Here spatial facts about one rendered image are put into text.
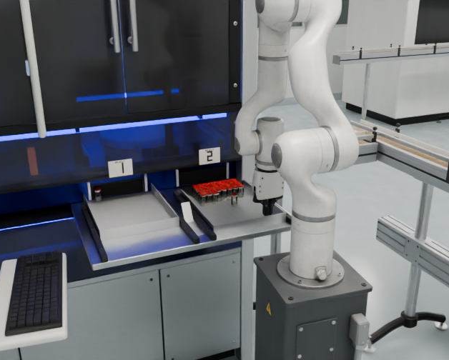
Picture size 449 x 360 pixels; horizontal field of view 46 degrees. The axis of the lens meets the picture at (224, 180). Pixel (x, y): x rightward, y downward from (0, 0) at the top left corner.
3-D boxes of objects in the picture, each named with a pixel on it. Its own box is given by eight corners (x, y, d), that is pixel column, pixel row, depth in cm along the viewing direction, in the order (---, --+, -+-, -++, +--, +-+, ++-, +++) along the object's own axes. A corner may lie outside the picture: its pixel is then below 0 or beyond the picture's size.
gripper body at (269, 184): (277, 158, 174) (276, 190, 178) (249, 163, 170) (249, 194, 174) (288, 166, 167) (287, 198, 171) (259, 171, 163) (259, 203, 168)
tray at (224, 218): (181, 198, 197) (180, 188, 196) (244, 187, 206) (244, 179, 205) (214, 236, 167) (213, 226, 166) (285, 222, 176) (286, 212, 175)
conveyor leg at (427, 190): (394, 322, 256) (413, 175, 229) (408, 318, 259) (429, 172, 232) (407, 333, 248) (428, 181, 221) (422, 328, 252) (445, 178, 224)
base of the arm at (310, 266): (357, 283, 144) (362, 222, 138) (293, 295, 139) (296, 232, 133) (324, 251, 161) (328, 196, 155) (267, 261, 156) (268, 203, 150)
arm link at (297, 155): (344, 218, 140) (352, 132, 132) (282, 228, 134) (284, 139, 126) (322, 201, 151) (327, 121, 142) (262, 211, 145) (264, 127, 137)
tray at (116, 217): (84, 201, 194) (83, 193, 193) (151, 191, 203) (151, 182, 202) (100, 241, 165) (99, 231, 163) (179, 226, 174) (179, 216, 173)
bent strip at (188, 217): (181, 218, 180) (181, 203, 178) (189, 217, 181) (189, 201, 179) (194, 236, 167) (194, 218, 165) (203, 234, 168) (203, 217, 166)
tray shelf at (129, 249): (70, 208, 193) (70, 203, 192) (243, 181, 218) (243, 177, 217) (92, 271, 151) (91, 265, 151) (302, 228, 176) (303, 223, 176)
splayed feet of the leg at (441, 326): (358, 346, 251) (361, 321, 246) (439, 321, 269) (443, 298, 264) (369, 356, 244) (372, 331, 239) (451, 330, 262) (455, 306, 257)
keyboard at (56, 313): (17, 261, 168) (16, 254, 167) (62, 255, 172) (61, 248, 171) (4, 337, 132) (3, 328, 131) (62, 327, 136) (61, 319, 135)
